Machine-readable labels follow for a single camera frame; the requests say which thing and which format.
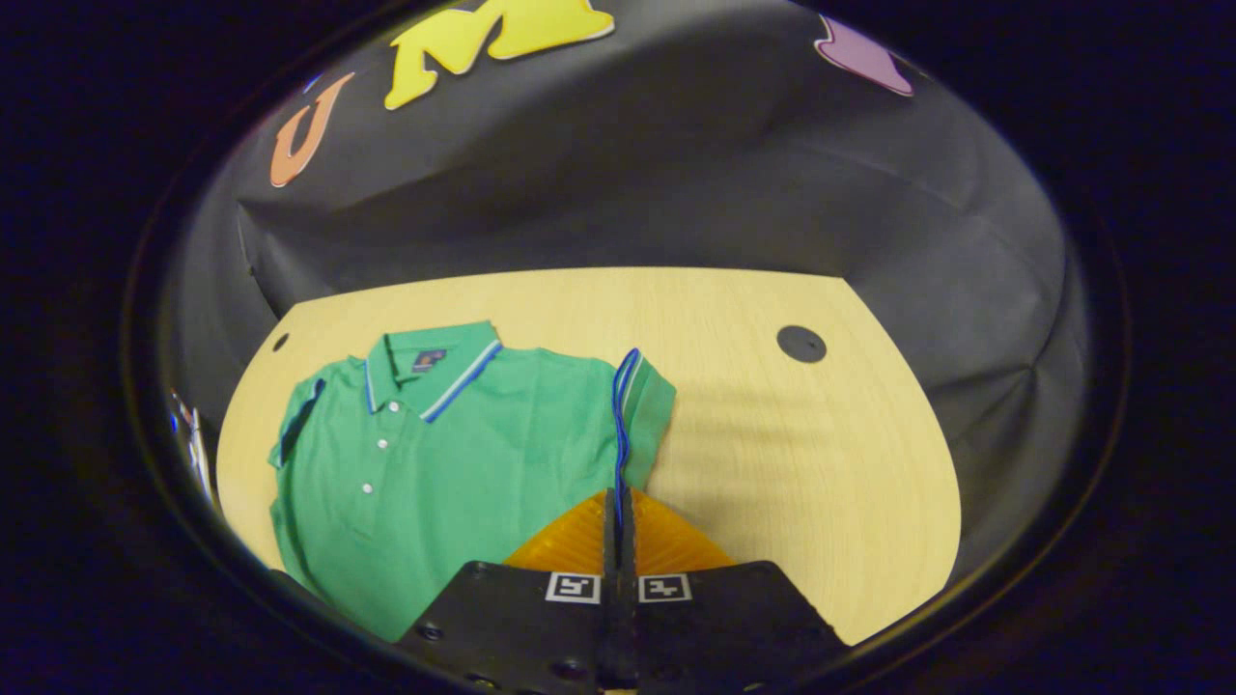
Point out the black backdrop cloth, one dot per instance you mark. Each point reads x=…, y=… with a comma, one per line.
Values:
x=676, y=174

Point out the green T-shirt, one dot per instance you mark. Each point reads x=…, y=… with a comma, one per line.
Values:
x=454, y=483

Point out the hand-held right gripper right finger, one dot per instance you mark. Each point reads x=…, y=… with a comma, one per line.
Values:
x=724, y=627

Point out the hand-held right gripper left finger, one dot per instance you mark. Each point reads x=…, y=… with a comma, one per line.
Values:
x=521, y=627

